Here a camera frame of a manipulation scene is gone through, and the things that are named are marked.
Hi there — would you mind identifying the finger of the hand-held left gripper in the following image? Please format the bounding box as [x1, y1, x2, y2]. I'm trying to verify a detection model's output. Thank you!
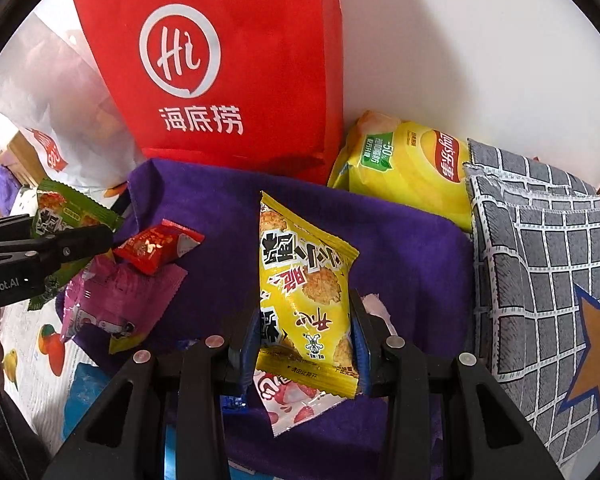
[27, 223, 116, 281]
[0, 214, 35, 243]

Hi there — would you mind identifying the yellow crispy snack packet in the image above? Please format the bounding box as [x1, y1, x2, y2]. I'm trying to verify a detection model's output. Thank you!
[256, 191, 361, 398]

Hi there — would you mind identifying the green snack packet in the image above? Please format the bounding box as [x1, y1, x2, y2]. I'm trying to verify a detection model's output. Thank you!
[27, 177, 125, 311]

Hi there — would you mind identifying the red candy packet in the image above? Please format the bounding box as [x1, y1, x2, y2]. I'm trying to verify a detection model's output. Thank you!
[112, 218, 206, 276]

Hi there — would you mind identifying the yellow chips bag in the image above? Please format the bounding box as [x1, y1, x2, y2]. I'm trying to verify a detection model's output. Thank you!
[327, 111, 476, 233]

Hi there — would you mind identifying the purple towel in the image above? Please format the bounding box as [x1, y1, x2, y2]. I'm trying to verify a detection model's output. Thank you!
[80, 157, 476, 480]

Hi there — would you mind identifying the red paper bag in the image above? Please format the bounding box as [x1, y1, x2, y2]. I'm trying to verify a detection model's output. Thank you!
[72, 0, 345, 186]

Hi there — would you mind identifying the strawberry print snack packet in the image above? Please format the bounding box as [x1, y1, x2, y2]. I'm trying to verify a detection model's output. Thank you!
[252, 367, 343, 438]

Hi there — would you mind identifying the grey checked folded cloth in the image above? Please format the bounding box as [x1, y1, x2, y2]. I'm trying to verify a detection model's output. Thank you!
[462, 137, 600, 453]

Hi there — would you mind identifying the white plastic shopping bag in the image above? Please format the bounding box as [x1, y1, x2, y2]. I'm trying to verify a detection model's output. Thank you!
[0, 12, 146, 191]

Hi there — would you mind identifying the blue snack packet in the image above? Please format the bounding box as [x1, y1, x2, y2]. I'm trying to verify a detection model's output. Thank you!
[220, 392, 253, 413]

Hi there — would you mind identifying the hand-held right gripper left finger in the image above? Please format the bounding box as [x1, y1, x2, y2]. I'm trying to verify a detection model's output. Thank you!
[42, 305, 263, 480]

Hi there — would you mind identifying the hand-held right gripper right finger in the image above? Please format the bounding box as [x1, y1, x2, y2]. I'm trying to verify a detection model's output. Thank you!
[349, 302, 566, 480]

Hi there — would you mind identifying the magenta snack packet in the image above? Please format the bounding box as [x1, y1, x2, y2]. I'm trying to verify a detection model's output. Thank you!
[60, 255, 188, 355]

